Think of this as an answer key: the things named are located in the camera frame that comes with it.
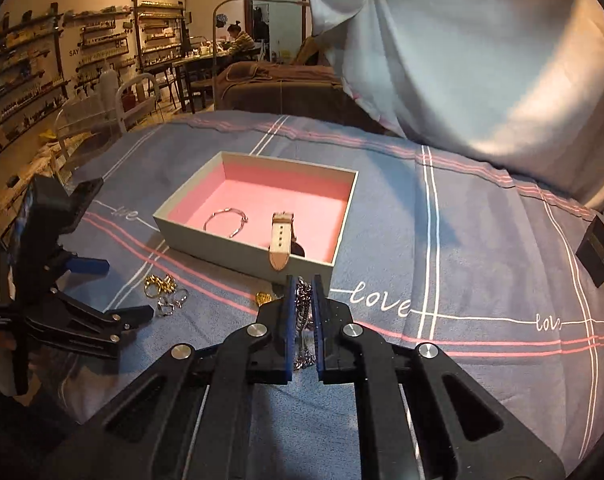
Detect small black box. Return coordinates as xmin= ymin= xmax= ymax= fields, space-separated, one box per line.
xmin=575 ymin=217 xmax=604 ymax=288

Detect metal arc floor lamp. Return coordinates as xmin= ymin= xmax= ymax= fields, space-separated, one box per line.
xmin=211 ymin=0 xmax=310 ymax=111

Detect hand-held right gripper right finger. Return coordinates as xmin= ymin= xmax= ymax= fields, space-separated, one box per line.
xmin=312 ymin=275 xmax=567 ymax=480

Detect watch with beige strap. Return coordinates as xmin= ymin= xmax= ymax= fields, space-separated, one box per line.
xmin=268 ymin=211 xmax=306 ymax=272

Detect gold chain necklace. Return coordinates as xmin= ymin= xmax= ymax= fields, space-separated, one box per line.
xmin=293 ymin=280 xmax=317 ymax=371

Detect grey white pillow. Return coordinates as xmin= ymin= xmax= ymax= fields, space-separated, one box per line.
xmin=302 ymin=0 xmax=604 ymax=211

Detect thin silver bangle bracelet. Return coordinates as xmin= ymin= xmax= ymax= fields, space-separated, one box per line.
xmin=203 ymin=207 xmax=249 ymax=239

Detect dark wooden table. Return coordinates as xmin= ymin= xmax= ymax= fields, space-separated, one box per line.
xmin=172 ymin=47 xmax=260 ymax=113

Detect wall display shelves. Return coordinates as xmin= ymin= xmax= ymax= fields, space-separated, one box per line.
xmin=0 ymin=0 xmax=190 ymax=171

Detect white metal chair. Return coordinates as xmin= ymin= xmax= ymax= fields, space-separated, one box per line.
xmin=114 ymin=74 xmax=165 ymax=133

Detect dark door frame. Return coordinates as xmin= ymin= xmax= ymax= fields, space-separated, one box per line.
xmin=242 ymin=0 xmax=308 ymax=63

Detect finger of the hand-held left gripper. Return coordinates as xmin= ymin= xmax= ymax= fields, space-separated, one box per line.
xmin=29 ymin=175 xmax=110 ymax=281
xmin=26 ymin=286 xmax=155 ymax=360

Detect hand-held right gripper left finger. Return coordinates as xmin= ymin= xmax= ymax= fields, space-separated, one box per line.
xmin=42 ymin=275 xmax=298 ymax=480

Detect dark wooden chair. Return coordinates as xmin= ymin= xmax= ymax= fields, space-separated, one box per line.
xmin=179 ymin=62 xmax=209 ymax=113

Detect grey box with pink lining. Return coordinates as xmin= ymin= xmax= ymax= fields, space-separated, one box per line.
xmin=153 ymin=151 xmax=359 ymax=281

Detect grey striped bedsheet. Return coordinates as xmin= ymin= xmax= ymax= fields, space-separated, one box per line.
xmin=32 ymin=110 xmax=604 ymax=480

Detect brown covered bed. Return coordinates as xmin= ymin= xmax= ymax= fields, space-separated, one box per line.
xmin=215 ymin=62 xmax=383 ymax=133

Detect white bottle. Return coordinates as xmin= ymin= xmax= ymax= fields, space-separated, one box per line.
xmin=99 ymin=67 xmax=119 ymax=111

